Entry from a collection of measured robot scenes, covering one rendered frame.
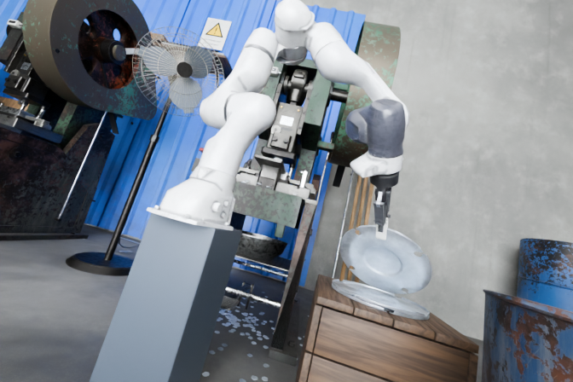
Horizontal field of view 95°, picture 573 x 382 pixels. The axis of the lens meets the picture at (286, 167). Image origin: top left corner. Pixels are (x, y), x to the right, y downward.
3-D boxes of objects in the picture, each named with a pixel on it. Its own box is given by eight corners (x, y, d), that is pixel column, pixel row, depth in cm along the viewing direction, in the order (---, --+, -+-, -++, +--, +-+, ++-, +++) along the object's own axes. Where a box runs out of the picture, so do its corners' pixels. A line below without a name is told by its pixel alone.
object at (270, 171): (275, 188, 119) (283, 159, 122) (246, 180, 121) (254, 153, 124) (280, 194, 143) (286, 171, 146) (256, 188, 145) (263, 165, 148)
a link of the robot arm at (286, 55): (236, 43, 80) (254, 0, 84) (248, 78, 95) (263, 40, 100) (298, 55, 77) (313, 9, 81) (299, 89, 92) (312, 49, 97)
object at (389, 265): (452, 289, 78) (452, 287, 78) (393, 215, 76) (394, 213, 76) (372, 298, 97) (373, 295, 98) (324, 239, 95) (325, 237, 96)
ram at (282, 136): (291, 150, 141) (304, 101, 147) (264, 143, 143) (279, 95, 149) (292, 159, 158) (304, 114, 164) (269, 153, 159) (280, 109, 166)
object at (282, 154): (293, 163, 144) (296, 153, 146) (259, 155, 147) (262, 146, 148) (294, 170, 160) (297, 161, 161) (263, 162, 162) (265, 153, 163)
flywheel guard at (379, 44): (384, 144, 109) (413, -13, 127) (317, 130, 113) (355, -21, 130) (345, 186, 209) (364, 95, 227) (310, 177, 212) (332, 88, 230)
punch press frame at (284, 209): (279, 309, 111) (344, 43, 140) (186, 280, 116) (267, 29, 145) (289, 277, 188) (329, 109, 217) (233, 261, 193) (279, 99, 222)
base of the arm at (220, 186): (203, 228, 55) (223, 164, 58) (131, 206, 59) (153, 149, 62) (241, 231, 76) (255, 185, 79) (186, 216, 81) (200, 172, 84)
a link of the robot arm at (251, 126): (240, 172, 63) (268, 83, 69) (189, 164, 73) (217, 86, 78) (264, 184, 73) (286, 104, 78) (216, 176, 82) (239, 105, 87)
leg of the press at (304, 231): (295, 367, 100) (343, 147, 119) (266, 357, 101) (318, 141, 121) (298, 303, 189) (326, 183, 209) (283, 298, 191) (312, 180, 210)
